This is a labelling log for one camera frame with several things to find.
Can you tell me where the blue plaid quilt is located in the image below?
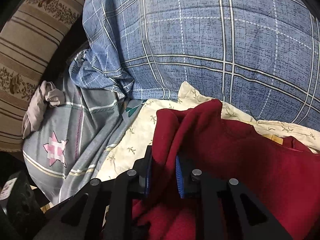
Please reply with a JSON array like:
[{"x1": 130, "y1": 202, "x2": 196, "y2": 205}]
[{"x1": 69, "y1": 0, "x2": 319, "y2": 130}]

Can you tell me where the dark red garment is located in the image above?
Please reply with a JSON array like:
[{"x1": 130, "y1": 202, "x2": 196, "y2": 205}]
[{"x1": 132, "y1": 100, "x2": 319, "y2": 239}]

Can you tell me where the cream leaf-print pillow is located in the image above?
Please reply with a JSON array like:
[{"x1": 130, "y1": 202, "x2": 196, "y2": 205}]
[{"x1": 96, "y1": 81, "x2": 319, "y2": 181}]

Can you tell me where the small taupe cloth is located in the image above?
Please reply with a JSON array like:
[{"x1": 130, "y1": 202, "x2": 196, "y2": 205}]
[{"x1": 21, "y1": 81, "x2": 66, "y2": 139}]

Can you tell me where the grey star-print bedsheet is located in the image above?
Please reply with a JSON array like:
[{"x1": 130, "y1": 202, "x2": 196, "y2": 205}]
[{"x1": 23, "y1": 76, "x2": 144, "y2": 205}]

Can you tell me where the beige striped floral cushion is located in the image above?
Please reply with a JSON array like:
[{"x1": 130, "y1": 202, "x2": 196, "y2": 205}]
[{"x1": 1, "y1": 0, "x2": 85, "y2": 152}]

